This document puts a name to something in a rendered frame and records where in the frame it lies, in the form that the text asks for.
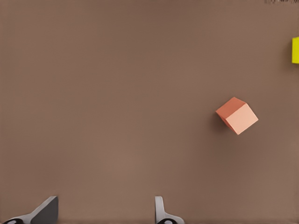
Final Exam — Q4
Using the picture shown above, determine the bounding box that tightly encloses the yellow wooden cube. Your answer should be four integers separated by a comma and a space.
291, 36, 299, 64

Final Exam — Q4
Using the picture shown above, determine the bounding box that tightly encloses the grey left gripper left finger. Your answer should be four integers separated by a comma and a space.
0, 196, 59, 224

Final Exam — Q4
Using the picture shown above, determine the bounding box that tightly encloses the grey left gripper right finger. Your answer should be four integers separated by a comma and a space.
154, 196, 185, 224

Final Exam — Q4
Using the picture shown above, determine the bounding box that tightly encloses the red wooden cube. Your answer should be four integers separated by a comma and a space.
215, 97, 259, 135

